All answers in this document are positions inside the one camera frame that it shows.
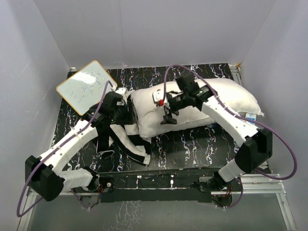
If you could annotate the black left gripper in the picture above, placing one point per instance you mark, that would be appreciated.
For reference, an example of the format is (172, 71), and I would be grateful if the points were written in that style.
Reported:
(129, 118)

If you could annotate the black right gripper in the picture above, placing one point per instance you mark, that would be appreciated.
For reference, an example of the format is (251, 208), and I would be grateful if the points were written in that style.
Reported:
(168, 118)

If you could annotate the black white striped pillowcase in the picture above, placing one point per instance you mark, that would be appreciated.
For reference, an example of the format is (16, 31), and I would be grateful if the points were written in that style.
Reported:
(126, 137)

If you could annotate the white pillow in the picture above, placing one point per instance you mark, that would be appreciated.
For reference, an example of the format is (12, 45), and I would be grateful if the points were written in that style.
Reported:
(150, 116)

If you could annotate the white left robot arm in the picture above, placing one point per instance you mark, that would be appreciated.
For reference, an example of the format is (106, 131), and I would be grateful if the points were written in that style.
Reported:
(45, 174)

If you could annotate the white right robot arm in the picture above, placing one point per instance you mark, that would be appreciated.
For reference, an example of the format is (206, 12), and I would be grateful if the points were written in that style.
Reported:
(255, 145)

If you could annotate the yellow framed whiteboard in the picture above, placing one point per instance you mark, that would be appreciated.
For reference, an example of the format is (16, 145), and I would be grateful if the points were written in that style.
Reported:
(85, 87)

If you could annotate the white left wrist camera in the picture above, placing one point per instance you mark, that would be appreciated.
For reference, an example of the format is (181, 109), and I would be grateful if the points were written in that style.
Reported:
(122, 90)

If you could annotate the aluminium table frame rail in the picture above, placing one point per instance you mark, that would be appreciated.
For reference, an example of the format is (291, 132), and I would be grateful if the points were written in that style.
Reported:
(161, 201)

